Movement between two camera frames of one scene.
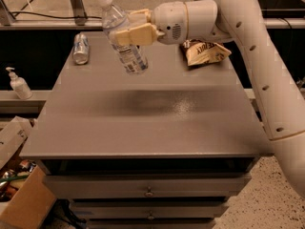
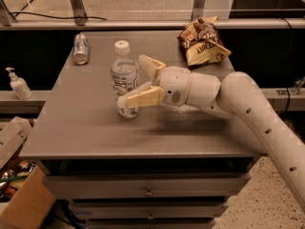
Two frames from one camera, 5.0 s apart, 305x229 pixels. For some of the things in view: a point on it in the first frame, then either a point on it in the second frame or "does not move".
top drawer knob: [149, 193] does not move
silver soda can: [81, 49] does not move
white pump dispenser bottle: [19, 85] does not move
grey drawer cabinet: [169, 148] does not move
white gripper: [169, 22] to [174, 85]
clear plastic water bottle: [132, 58] to [125, 75]
